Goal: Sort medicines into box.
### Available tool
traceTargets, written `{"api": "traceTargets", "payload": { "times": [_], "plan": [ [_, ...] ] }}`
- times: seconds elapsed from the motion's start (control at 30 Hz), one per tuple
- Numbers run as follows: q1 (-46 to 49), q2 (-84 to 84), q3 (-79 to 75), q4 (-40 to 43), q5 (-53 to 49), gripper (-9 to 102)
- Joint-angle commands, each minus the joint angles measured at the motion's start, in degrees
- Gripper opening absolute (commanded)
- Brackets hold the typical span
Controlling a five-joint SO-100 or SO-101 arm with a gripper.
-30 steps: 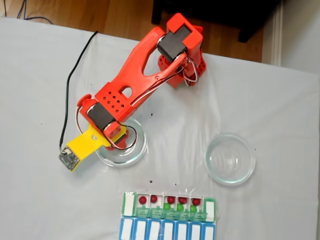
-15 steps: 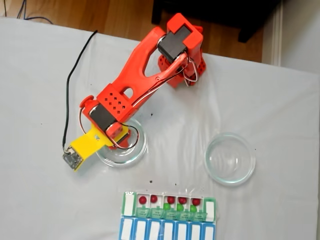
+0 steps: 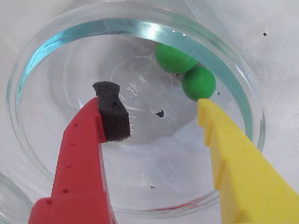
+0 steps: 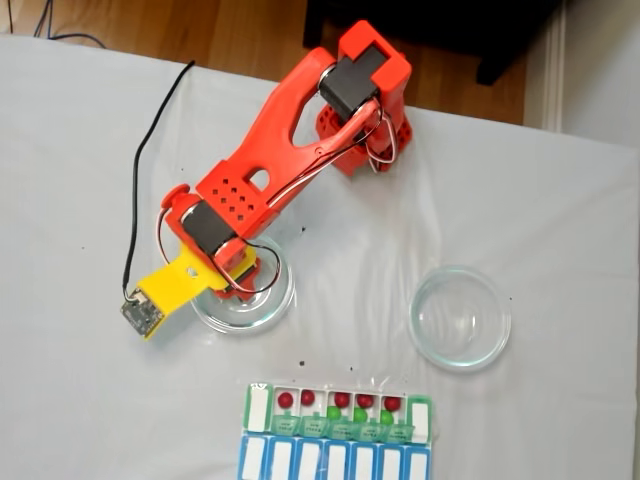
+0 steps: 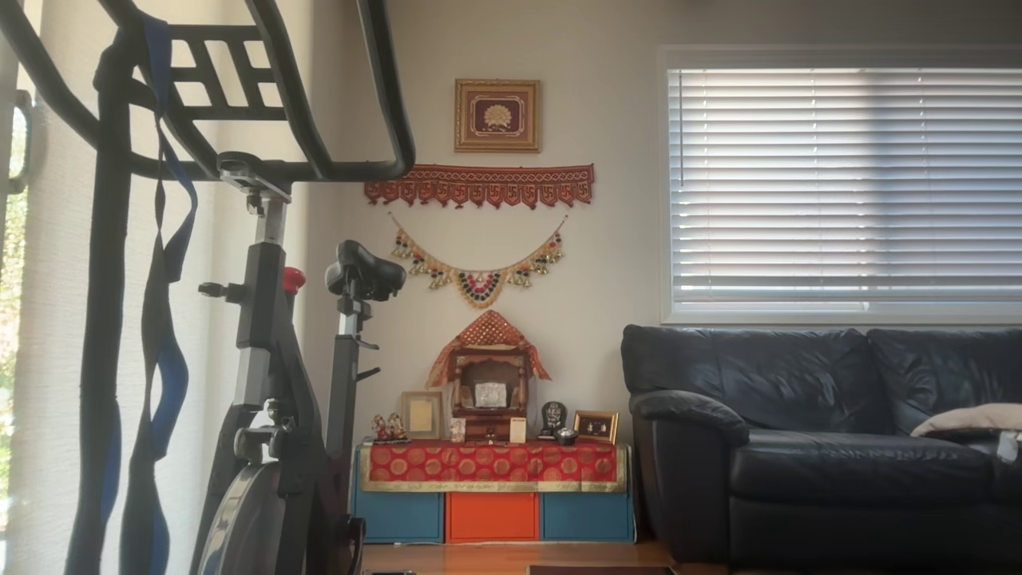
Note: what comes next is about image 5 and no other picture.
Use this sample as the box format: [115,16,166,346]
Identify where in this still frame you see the red gold patterned cloth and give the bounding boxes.
[358,442,629,493]

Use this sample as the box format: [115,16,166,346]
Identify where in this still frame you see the small colourful figurines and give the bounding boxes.
[371,413,410,444]

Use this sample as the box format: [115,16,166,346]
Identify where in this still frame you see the blue storage bin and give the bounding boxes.
[352,491,444,545]
[541,492,635,543]

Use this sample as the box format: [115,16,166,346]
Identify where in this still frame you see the dark floor rug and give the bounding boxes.
[527,565,678,575]

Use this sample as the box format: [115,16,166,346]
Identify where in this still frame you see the red embroidered wall hanging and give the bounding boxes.
[364,164,596,211]

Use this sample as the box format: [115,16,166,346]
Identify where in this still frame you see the black exercise bike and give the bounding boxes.
[0,0,416,575]

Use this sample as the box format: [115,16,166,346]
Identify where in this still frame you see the wooden shrine with canopy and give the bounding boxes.
[426,310,552,442]

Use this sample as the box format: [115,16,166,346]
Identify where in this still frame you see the beaded garland wall hanging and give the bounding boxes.
[389,212,569,310]

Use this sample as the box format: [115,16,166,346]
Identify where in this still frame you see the gold framed wall picture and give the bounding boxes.
[454,78,541,153]

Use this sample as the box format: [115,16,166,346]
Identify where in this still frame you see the black leather sofa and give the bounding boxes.
[621,323,1022,569]

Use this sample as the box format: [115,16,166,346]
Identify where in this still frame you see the beige cushion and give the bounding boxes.
[910,403,1022,438]

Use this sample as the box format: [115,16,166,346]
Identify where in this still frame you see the white window frame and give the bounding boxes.
[659,46,1022,326]

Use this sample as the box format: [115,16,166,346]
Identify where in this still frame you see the white sheer curtain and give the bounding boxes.
[0,0,314,575]

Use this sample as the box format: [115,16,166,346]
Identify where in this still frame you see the blue black hanging strap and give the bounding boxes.
[64,12,200,575]

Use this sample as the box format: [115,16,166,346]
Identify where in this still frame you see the small gold framed picture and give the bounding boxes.
[573,410,620,445]

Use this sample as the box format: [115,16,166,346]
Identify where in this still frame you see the gold photo frame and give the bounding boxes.
[400,391,444,440]

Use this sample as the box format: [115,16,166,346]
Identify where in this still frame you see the white window blinds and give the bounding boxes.
[667,68,1022,314]

